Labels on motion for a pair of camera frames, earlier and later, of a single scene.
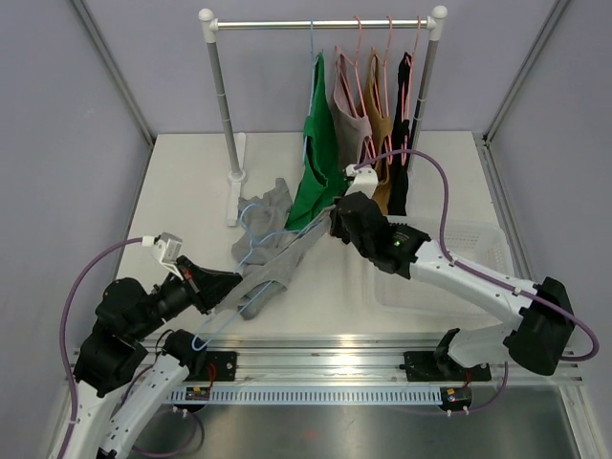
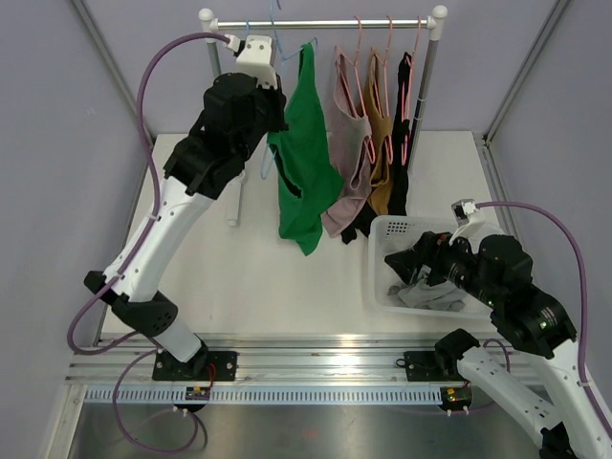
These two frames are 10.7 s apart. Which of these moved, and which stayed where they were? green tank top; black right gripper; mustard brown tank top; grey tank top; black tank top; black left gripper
Moved: black right gripper; black left gripper; grey tank top; green tank top
Stayed: mustard brown tank top; black tank top
